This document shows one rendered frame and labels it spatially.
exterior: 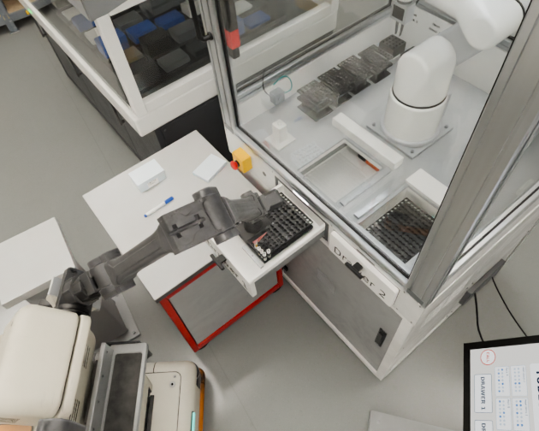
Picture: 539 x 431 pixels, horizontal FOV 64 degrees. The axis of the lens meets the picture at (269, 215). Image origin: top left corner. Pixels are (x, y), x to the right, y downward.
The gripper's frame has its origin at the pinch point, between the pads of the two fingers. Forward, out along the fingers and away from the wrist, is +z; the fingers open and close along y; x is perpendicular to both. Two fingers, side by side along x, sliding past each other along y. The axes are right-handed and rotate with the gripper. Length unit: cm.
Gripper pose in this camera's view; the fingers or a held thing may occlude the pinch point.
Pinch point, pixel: (255, 240)
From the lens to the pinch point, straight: 143.5
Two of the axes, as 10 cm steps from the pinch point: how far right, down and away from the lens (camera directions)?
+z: 0.7, 5.6, 8.3
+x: -6.2, -6.2, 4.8
